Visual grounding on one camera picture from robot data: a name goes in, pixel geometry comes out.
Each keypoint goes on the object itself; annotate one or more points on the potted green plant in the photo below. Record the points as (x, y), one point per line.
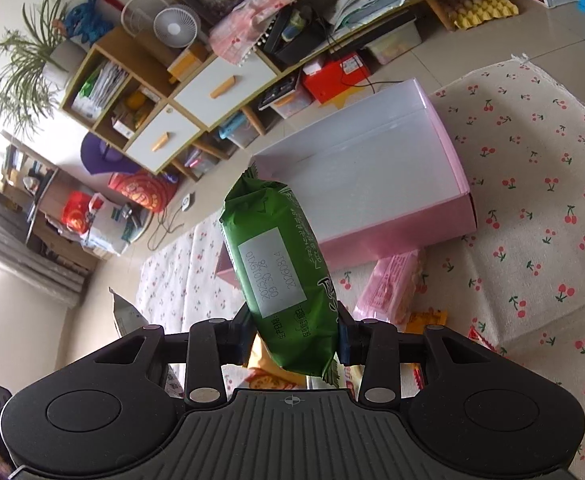
(26, 96)

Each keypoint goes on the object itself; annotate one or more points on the pink wafer packet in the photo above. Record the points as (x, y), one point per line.
(391, 288)

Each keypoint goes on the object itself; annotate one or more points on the yellow egg tray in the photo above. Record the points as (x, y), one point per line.
(467, 14)

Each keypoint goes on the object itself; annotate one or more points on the white desk fan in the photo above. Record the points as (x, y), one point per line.
(177, 26)

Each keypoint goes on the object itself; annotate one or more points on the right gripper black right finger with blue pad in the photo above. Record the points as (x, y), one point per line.
(374, 345)

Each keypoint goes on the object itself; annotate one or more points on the red lantern bag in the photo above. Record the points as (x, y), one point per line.
(153, 193)

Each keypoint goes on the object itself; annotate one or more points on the wooden TV cabinet white drawers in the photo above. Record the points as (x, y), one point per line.
(150, 102)

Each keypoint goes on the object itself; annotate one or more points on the cherry print floor cloth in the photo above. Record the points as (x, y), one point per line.
(520, 277)

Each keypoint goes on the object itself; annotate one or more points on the side shelf desk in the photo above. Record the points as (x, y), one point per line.
(37, 191)

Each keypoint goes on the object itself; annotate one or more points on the purple hat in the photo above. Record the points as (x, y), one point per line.
(98, 157)

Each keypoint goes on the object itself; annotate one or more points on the white shopping bag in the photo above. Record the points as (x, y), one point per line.
(114, 228)

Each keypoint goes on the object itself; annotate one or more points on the red candy packet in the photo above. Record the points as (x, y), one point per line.
(476, 336)

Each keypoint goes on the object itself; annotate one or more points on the grey-green snack packet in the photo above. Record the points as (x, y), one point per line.
(127, 318)

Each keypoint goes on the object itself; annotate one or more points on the orange and white snack packet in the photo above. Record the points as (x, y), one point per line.
(418, 321)

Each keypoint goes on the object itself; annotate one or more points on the pink cardboard box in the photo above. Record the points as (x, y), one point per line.
(375, 179)

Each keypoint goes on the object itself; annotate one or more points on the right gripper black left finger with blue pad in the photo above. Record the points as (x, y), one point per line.
(211, 345)

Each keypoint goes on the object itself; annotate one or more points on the pink cherry cloth on cabinet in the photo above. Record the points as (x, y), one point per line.
(233, 38)

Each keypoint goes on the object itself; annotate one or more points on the green snack packet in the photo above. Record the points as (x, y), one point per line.
(284, 276)

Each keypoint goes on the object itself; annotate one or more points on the red box under cabinet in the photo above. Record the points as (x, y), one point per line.
(326, 78)

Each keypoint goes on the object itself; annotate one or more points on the lotus root biscuit packet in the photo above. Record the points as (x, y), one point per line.
(259, 379)

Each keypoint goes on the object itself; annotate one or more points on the clear storage bin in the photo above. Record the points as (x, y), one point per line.
(395, 43)

